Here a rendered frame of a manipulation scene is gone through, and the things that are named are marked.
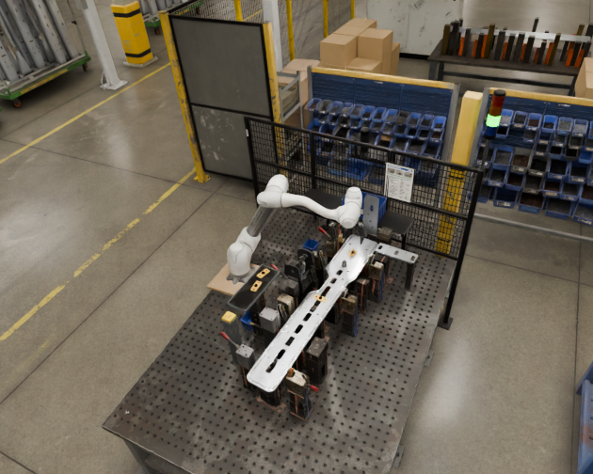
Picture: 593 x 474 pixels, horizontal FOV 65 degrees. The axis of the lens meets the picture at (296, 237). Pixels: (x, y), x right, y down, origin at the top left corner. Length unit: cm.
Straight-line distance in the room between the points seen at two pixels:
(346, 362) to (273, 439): 66
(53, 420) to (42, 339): 87
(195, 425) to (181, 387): 28
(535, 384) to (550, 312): 78
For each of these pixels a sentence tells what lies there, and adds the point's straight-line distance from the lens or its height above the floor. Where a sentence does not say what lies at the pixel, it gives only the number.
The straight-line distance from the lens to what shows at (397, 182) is 345.
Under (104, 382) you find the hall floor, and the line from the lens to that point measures 421.
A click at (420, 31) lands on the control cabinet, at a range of 926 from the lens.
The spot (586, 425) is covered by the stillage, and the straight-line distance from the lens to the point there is 380.
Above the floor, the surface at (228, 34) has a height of 186.
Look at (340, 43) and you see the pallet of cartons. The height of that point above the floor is 105.
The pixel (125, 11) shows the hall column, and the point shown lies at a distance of 998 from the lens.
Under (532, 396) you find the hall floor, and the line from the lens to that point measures 402.
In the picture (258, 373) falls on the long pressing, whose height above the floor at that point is 100.
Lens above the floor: 323
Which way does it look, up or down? 41 degrees down
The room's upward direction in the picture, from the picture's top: 5 degrees counter-clockwise
